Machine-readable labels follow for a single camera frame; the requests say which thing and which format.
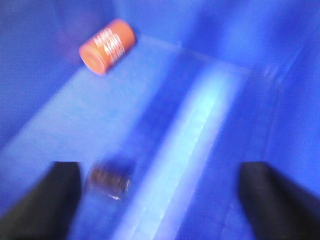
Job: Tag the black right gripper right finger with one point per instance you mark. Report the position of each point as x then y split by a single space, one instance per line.
276 207

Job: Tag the blue bin right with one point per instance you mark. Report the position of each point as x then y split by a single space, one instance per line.
208 85

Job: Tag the orange cylindrical capacitor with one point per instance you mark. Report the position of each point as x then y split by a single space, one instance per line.
103 50

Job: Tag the dark cylindrical capacitor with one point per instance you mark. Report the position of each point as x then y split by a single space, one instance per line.
111 176

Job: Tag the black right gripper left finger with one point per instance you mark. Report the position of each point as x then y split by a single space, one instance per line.
47 211

